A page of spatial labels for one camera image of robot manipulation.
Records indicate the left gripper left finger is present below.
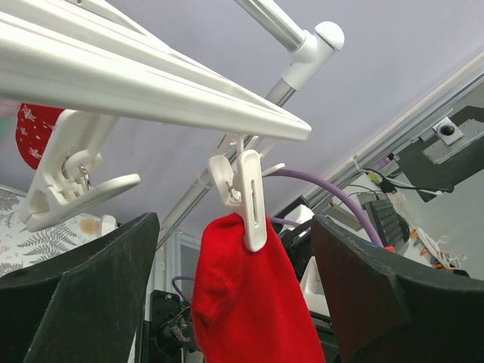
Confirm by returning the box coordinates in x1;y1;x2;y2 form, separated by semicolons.
1;213;159;362

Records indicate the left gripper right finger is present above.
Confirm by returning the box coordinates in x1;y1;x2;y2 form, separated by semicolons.
311;217;483;362

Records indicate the red sock white pattern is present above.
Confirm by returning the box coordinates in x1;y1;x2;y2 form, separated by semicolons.
191;214;325;362

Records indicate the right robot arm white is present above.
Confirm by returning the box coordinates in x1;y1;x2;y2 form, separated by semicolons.
135;197;340;362

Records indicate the white clip hanger rack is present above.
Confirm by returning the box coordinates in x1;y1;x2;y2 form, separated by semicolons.
1;1;312;141

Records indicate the floral tablecloth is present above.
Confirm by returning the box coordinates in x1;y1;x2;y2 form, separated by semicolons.
1;185;101;276

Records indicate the white open clothes clip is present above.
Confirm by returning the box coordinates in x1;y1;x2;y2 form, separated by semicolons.
19;110;141;232

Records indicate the red snowflake sock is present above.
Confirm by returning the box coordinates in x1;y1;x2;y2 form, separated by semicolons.
15;103;64;169

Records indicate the metal drying stand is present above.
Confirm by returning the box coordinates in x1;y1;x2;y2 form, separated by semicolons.
158;0;345;247

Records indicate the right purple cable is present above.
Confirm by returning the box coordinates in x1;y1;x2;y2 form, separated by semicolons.
172;169;385;303

